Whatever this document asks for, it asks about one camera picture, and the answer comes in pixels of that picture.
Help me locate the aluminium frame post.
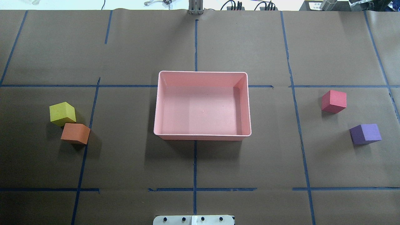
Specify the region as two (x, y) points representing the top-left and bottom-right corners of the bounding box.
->
(188, 0), (204, 15)

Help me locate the yellow foam block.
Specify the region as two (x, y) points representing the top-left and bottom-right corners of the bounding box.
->
(49, 102), (76, 127)

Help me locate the red foam block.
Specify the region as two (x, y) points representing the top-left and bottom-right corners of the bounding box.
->
(321, 90), (347, 114)

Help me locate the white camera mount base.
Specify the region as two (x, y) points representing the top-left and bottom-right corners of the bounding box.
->
(153, 215), (236, 225)

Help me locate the orange foam block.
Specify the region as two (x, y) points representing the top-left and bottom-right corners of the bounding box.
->
(61, 123), (91, 145)

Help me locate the pink plastic bin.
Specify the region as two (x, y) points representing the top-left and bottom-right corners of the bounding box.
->
(153, 70), (252, 141)

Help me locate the purple foam block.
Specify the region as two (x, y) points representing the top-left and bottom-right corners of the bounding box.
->
(349, 124), (382, 145)

